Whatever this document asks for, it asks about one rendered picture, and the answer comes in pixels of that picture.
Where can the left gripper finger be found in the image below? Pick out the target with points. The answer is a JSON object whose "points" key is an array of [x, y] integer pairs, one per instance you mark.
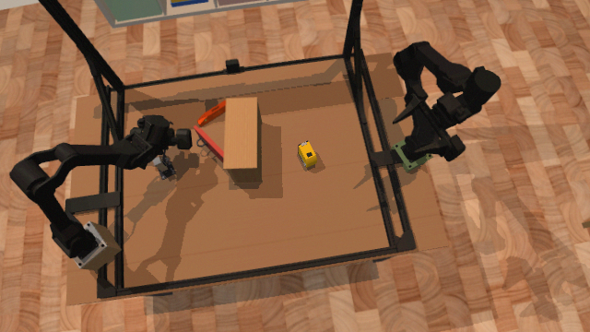
{"points": [[412, 104], [433, 148]]}

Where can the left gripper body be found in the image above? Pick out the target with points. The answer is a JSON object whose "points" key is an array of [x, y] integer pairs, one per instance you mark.
{"points": [[439, 121]]}

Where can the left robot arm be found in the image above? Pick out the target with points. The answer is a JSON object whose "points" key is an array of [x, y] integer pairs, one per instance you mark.
{"points": [[477, 89]]}

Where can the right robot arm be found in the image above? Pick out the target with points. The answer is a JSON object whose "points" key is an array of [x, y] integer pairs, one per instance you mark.
{"points": [[39, 187]]}

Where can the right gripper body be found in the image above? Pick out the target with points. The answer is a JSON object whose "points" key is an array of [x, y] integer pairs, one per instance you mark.
{"points": [[183, 138]]}

